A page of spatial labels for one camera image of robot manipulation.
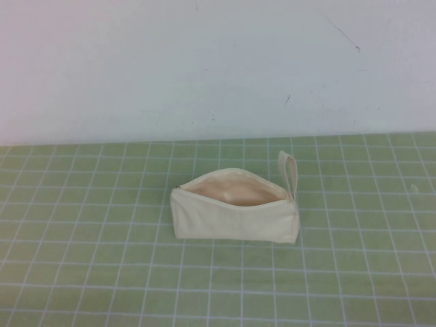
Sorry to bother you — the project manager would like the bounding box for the cream canvas pencil case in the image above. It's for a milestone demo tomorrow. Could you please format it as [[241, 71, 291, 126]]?
[[169, 150, 300, 245]]

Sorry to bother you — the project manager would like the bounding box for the green grid cutting mat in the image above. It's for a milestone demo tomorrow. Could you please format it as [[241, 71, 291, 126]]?
[[0, 131, 436, 327]]

